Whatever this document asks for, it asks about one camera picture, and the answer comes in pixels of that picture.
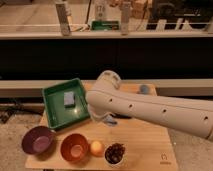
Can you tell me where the grey post right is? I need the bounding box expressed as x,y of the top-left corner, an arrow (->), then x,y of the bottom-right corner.
121,1 -> 131,35

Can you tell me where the blue towel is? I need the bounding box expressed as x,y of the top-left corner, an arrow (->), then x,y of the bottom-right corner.
64,91 -> 75,107

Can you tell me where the white cup with dark contents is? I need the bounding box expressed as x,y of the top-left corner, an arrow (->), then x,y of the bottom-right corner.
104,143 -> 126,165

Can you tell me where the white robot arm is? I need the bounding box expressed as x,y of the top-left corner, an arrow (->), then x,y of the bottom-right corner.
85,70 -> 213,142

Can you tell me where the orange bowl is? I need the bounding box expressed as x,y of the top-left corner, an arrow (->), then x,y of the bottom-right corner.
60,133 -> 89,163

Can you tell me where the grey post left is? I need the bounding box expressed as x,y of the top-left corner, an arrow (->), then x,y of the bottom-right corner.
55,0 -> 71,36

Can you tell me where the wooden board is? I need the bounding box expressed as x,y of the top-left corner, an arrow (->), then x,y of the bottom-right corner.
25,82 -> 179,171

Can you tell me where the purple bowl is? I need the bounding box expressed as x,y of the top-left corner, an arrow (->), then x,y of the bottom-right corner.
21,126 -> 54,155

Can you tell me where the green plastic tray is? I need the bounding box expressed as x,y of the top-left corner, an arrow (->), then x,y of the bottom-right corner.
42,78 -> 90,130

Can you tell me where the green bin in background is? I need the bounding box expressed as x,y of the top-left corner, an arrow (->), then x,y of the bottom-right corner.
91,21 -> 119,30

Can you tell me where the grey post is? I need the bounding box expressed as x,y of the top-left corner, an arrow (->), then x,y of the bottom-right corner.
55,0 -> 71,36
121,1 -> 131,35

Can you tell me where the white sign post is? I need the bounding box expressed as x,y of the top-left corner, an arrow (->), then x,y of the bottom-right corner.
95,0 -> 107,21

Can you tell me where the orange fruit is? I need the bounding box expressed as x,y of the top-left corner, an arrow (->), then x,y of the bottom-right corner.
90,141 -> 104,157

